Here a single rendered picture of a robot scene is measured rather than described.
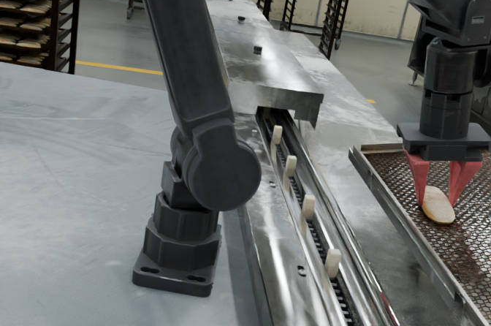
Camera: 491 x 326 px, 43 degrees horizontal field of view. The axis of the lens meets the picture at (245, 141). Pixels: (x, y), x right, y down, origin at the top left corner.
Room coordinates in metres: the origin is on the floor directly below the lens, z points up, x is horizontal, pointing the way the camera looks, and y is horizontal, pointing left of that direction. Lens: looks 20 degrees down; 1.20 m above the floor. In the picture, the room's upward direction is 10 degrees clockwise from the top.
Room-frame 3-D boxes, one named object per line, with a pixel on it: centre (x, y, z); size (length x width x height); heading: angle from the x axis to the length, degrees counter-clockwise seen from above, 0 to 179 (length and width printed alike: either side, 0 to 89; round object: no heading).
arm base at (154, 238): (0.62, 0.05, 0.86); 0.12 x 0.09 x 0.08; 0
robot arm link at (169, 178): (0.64, 0.03, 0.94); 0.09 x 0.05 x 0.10; 112
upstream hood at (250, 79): (1.73, 0.06, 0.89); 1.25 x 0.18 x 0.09; 9
